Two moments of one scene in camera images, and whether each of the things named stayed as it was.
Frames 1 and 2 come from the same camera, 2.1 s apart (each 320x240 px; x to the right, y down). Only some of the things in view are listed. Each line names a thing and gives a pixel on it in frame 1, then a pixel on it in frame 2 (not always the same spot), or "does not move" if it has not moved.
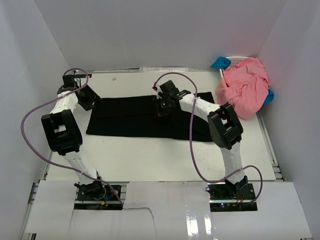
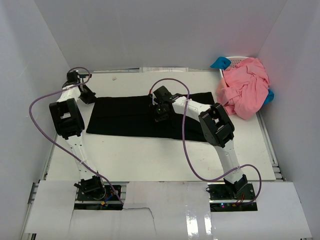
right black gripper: (160, 112) → (158, 118)
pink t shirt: (248, 88) does not move
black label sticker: (83, 75) does not move
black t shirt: (135, 116) does not move
